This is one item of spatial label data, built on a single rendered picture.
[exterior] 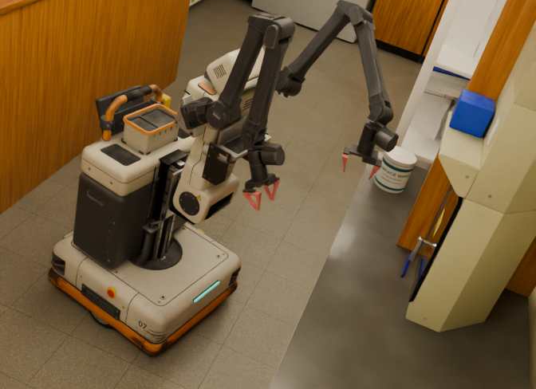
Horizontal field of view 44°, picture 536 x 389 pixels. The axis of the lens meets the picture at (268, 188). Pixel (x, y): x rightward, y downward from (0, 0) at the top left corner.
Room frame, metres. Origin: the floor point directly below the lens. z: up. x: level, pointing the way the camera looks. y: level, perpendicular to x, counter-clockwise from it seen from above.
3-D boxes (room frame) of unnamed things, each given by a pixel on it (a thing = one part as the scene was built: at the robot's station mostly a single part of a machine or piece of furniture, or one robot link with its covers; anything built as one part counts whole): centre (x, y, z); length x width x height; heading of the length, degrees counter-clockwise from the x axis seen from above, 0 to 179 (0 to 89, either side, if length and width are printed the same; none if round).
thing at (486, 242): (1.74, -0.68, 1.32); 0.32 x 0.25 x 0.77; 170
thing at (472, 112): (1.86, -0.51, 1.55); 0.10 x 0.10 x 0.09; 80
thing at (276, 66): (1.96, 0.10, 1.40); 0.11 x 0.06 x 0.43; 156
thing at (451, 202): (1.77, -0.55, 1.19); 0.30 x 0.01 x 0.40; 170
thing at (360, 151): (2.11, -0.29, 1.22); 0.10 x 0.07 x 0.07; 86
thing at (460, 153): (1.77, -0.50, 1.46); 0.32 x 0.11 x 0.10; 170
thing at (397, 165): (2.39, -0.47, 1.01); 0.13 x 0.13 x 0.15
